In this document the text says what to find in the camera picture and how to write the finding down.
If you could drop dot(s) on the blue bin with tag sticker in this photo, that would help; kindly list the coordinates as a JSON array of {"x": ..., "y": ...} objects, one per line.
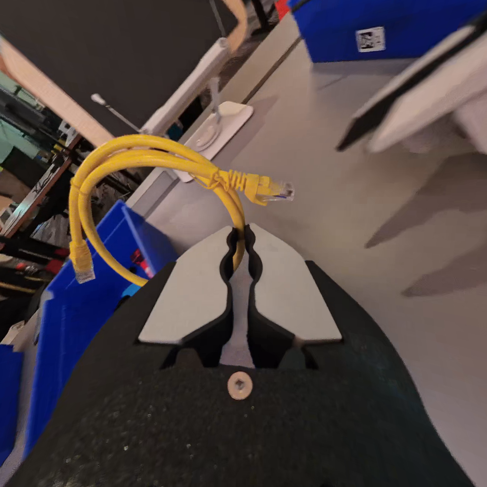
[{"x": 334, "y": 26}]

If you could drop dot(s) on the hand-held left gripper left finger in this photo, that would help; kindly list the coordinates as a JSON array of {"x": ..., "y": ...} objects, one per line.
[{"x": 182, "y": 300}]

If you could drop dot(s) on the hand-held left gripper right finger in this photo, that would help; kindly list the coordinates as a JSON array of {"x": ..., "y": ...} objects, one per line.
[{"x": 296, "y": 300}]

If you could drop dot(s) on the black panel wooden edge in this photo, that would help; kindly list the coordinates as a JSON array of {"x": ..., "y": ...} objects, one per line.
[{"x": 114, "y": 57}]

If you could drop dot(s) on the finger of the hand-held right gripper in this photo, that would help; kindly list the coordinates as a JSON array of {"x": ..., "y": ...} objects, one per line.
[
  {"x": 430, "y": 110},
  {"x": 418, "y": 72}
]

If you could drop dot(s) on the red translucent connector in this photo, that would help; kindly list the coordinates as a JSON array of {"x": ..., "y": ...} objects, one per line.
[{"x": 141, "y": 262}]

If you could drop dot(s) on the blue storage bin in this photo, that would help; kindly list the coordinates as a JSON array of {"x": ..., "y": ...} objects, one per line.
[
  {"x": 76, "y": 323},
  {"x": 9, "y": 399}
]

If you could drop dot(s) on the white tipped pin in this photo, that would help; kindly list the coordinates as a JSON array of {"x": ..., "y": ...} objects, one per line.
[{"x": 97, "y": 98}]

